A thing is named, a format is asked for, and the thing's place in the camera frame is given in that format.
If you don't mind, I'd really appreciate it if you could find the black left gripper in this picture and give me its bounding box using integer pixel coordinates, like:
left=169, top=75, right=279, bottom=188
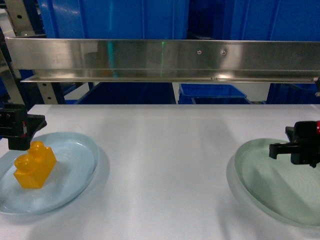
left=0, top=103, right=47, bottom=151

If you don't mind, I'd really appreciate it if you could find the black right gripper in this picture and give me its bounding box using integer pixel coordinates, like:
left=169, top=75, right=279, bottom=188
left=269, top=120, right=320, bottom=168

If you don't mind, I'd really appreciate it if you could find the yellow two-stud toy block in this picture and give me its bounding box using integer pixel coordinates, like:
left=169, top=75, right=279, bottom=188
left=13, top=140, right=57, bottom=189

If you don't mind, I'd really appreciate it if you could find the light green plate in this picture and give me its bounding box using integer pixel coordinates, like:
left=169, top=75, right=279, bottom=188
left=234, top=138, right=320, bottom=228

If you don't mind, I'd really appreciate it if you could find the light blue plate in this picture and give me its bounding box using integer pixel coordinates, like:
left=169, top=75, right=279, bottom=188
left=0, top=132, right=100, bottom=215

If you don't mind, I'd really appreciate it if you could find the small blue crate below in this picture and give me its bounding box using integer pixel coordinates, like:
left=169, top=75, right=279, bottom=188
left=178, top=83, right=251, bottom=105

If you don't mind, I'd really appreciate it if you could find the large blue bin left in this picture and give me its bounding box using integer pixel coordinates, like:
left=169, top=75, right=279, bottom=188
left=37, top=0, right=189, bottom=40

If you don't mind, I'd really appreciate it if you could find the large blue bin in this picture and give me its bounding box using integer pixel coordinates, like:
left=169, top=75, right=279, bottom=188
left=222, top=0, right=320, bottom=42
left=37, top=0, right=189, bottom=40

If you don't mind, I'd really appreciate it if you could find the large blue bin right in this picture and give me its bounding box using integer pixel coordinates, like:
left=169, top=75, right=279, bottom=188
left=222, top=0, right=320, bottom=42

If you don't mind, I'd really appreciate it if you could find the stainless steel shelf rail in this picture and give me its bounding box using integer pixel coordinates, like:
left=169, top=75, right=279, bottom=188
left=5, top=37, right=320, bottom=84

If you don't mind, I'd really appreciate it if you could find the metal rack upright post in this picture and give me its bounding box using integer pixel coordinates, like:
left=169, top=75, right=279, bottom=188
left=0, top=0, right=44, bottom=109

